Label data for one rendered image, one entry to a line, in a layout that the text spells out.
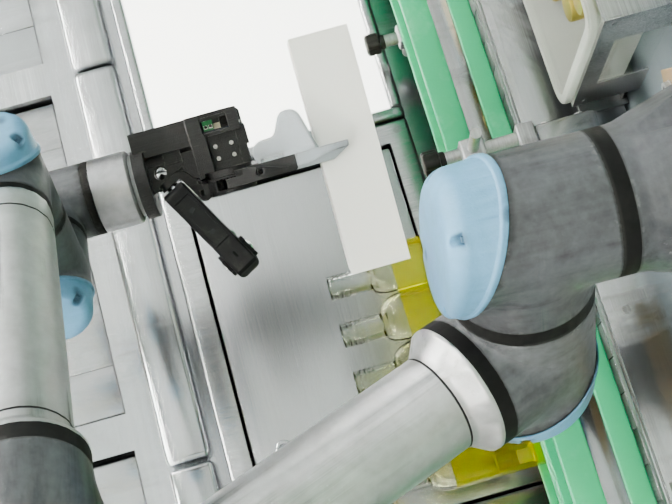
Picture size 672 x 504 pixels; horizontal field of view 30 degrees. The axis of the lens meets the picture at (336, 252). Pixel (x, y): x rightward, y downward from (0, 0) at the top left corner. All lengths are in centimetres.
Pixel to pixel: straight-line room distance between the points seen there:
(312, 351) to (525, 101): 41
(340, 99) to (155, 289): 49
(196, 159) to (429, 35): 41
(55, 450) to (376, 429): 25
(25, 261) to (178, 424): 63
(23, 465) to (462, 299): 33
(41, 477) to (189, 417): 75
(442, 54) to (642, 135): 61
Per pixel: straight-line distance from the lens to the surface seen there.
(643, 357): 132
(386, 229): 125
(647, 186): 93
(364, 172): 124
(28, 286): 98
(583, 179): 92
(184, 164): 126
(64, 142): 174
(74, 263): 118
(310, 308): 160
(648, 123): 95
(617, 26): 125
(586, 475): 131
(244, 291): 161
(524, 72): 150
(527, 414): 102
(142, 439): 162
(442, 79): 151
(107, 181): 124
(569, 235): 91
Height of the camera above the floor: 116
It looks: 2 degrees down
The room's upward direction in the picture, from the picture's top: 106 degrees counter-clockwise
